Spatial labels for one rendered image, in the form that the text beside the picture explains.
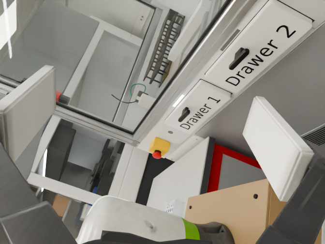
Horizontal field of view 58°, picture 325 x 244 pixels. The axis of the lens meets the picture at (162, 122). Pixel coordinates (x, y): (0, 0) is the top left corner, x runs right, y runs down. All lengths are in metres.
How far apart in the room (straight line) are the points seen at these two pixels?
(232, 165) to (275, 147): 0.98
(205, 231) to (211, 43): 0.46
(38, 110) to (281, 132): 0.13
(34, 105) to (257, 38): 0.63
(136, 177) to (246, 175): 0.74
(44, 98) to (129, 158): 1.56
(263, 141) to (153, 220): 0.35
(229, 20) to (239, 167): 0.60
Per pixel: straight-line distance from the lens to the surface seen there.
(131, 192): 1.68
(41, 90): 0.18
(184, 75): 0.89
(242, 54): 0.73
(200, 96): 0.93
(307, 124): 1.05
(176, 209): 1.09
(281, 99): 0.94
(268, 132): 0.18
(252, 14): 0.73
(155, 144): 1.23
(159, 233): 0.50
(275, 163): 0.16
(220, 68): 0.82
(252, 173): 1.19
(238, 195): 0.58
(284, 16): 0.71
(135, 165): 1.72
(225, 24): 0.74
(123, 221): 0.48
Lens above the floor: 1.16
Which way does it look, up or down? 12 degrees down
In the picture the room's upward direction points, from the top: 67 degrees counter-clockwise
